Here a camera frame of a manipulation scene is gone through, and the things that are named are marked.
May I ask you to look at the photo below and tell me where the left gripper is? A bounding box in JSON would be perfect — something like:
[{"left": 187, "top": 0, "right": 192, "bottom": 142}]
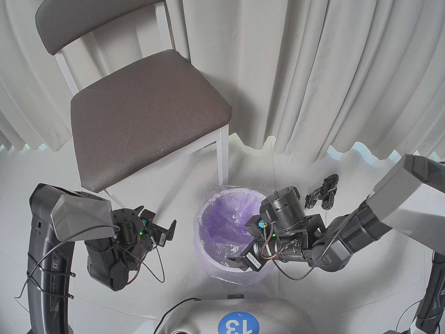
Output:
[{"left": 139, "top": 221, "right": 177, "bottom": 254}]

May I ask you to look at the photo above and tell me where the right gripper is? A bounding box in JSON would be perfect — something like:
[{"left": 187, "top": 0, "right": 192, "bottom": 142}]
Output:
[{"left": 227, "top": 240, "right": 283, "bottom": 273}]

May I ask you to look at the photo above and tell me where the purple plastic bag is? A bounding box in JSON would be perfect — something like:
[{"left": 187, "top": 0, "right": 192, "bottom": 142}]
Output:
[{"left": 193, "top": 185, "right": 279, "bottom": 288}]

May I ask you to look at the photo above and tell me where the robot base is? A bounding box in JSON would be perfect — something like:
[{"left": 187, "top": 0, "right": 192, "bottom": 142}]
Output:
[{"left": 139, "top": 292, "right": 315, "bottom": 334}]

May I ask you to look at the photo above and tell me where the white trash bin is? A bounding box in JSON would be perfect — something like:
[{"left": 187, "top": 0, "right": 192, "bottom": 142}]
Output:
[{"left": 197, "top": 186, "right": 277, "bottom": 284}]

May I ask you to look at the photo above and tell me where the crumpled black plastic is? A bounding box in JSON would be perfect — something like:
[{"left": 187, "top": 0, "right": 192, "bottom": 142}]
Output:
[{"left": 305, "top": 173, "right": 339, "bottom": 211}]

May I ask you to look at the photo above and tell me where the white chair with grey cushions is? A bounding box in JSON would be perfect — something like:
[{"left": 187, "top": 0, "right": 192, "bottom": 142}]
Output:
[{"left": 35, "top": 0, "right": 233, "bottom": 211}]

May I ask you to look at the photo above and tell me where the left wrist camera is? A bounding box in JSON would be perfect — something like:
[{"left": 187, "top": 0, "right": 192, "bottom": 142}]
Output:
[{"left": 138, "top": 208, "right": 156, "bottom": 228}]

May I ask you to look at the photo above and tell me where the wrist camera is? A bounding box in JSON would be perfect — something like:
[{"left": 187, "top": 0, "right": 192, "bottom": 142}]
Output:
[
  {"left": 138, "top": 208, "right": 156, "bottom": 228},
  {"left": 244, "top": 214, "right": 266, "bottom": 239}
]

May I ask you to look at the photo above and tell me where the black cable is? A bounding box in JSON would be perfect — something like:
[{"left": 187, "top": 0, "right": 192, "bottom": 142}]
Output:
[
  {"left": 155, "top": 297, "right": 200, "bottom": 334},
  {"left": 274, "top": 256, "right": 322, "bottom": 280},
  {"left": 139, "top": 246, "right": 165, "bottom": 284}
]

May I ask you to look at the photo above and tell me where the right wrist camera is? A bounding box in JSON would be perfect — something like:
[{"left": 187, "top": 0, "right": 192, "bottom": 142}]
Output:
[{"left": 244, "top": 214, "right": 266, "bottom": 239}]

